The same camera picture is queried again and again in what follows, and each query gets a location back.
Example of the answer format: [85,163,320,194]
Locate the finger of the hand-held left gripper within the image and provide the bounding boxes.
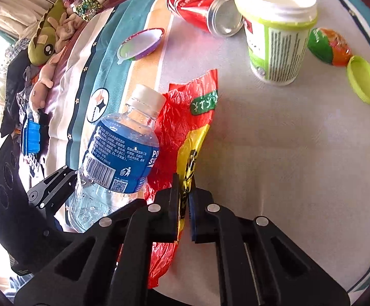
[27,166,79,209]

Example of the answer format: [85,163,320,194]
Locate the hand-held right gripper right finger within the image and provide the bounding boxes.
[188,185,348,306]

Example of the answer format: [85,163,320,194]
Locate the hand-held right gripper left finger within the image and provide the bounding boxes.
[14,172,181,306]

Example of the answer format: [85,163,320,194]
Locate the clear bottle with blue label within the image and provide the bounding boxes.
[67,84,167,233]

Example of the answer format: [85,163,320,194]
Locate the red plastic bag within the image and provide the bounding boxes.
[143,68,220,289]

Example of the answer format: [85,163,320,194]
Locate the white cup with green label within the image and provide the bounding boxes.
[234,0,318,86]

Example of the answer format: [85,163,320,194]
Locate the red drink can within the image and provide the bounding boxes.
[167,0,244,37]

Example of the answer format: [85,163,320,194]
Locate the blue ribbed plastic toy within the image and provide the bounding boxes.
[22,117,41,156]

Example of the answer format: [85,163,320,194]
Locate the teal white star-striped blanket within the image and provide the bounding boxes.
[46,0,370,294]

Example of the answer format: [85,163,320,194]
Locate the pile of dark clothes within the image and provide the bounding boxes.
[0,46,50,179]

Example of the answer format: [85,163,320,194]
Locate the green plush toy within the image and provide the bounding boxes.
[27,0,67,67]

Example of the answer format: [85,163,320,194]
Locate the purple white foil lid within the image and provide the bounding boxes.
[117,28,165,66]

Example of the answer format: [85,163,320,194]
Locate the glitter-filled clear jar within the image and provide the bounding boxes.
[70,0,107,23]

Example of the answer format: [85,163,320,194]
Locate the white curtain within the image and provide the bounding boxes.
[0,0,56,35]

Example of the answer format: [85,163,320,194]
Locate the orange green snack packet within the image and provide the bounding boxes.
[307,27,353,67]

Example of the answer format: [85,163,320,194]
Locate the green plastic lid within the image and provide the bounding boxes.
[346,55,370,105]

